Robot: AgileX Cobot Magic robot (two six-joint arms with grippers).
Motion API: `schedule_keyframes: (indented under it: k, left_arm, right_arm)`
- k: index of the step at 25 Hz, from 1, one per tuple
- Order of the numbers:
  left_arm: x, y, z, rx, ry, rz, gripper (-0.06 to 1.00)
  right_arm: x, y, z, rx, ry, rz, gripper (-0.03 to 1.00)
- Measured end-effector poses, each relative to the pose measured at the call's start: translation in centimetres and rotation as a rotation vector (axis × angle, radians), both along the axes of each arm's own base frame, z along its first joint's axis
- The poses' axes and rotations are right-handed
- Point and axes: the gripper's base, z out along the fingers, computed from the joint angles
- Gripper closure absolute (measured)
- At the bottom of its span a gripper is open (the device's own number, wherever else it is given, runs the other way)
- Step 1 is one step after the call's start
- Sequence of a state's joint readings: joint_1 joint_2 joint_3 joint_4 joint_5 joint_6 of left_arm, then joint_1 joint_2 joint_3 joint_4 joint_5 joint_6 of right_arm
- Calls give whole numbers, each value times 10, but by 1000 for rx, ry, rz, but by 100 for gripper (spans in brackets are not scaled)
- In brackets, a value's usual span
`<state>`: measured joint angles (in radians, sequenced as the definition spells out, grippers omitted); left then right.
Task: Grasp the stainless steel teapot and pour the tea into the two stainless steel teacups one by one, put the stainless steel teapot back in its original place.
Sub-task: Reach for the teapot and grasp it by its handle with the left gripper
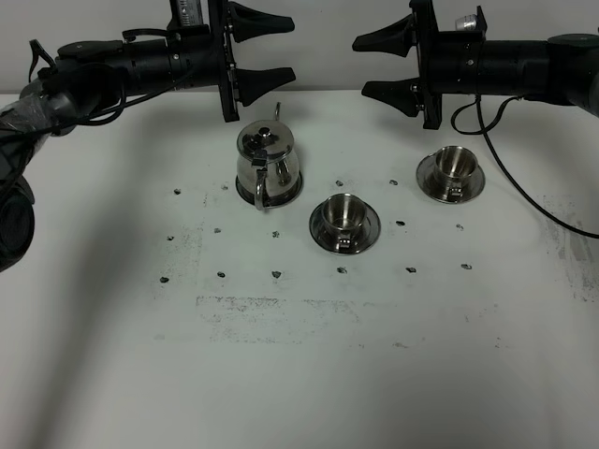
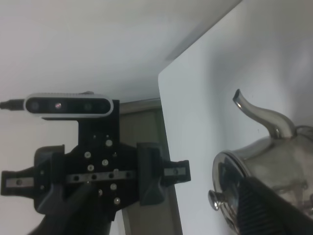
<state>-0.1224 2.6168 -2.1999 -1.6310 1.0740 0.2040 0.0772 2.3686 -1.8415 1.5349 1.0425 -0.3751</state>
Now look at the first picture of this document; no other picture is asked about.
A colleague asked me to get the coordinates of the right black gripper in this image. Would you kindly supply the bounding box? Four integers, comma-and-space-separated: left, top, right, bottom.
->
352, 1, 486, 130

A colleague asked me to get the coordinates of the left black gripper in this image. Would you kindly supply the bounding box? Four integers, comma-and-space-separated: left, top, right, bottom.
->
167, 1, 296, 123

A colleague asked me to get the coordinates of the stainless steel teapot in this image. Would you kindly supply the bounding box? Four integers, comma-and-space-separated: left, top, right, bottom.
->
236, 104, 301, 208

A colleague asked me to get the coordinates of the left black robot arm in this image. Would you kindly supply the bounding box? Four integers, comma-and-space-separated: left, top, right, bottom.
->
1, 1, 296, 269

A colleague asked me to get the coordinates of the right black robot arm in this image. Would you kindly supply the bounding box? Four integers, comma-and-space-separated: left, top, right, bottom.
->
352, 1, 598, 130

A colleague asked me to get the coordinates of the steel teapot saucer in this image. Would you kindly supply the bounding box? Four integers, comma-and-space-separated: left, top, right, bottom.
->
235, 172, 303, 210

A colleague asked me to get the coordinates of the far steel cup saucer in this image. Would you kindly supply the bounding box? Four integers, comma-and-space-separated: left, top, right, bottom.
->
416, 146, 486, 204

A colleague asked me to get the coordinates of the steel cup saucer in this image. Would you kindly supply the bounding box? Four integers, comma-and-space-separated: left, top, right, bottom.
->
416, 146, 486, 204
309, 193, 381, 255

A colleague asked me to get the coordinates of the far steel teacup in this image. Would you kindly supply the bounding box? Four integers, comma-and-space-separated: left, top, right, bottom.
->
432, 146, 478, 199

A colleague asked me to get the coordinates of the steel teacup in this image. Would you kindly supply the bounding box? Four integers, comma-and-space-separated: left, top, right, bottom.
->
432, 146, 478, 199
321, 193, 367, 249

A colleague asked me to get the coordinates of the near steel teacup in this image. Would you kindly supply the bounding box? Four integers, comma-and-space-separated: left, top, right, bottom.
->
321, 193, 367, 249

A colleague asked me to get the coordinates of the near steel cup saucer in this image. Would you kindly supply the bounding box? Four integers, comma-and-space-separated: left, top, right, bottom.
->
309, 193, 381, 255

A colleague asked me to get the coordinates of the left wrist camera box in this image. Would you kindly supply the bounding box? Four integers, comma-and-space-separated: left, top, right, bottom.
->
167, 0, 210, 36

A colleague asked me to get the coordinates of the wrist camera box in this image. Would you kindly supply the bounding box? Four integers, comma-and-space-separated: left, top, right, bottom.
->
167, 0, 210, 36
455, 6, 488, 33

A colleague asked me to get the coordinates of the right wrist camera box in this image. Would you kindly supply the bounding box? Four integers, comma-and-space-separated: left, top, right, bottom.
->
455, 6, 488, 33

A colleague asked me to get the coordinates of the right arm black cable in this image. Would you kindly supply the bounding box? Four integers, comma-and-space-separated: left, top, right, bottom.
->
450, 95, 599, 238

